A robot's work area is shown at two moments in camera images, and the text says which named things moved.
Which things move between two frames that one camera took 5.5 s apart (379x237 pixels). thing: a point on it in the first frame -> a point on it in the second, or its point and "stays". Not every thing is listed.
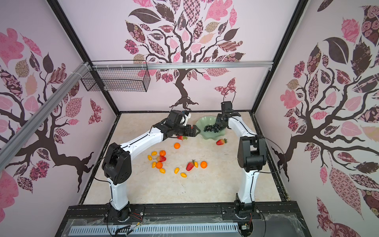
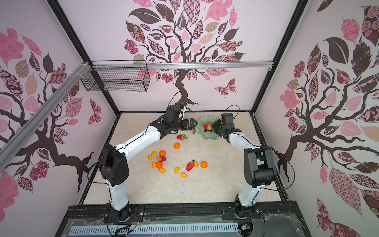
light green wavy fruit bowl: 205,120 stays
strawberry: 181,137 stays
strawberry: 221,141 -> 207,127
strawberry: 190,165 stays
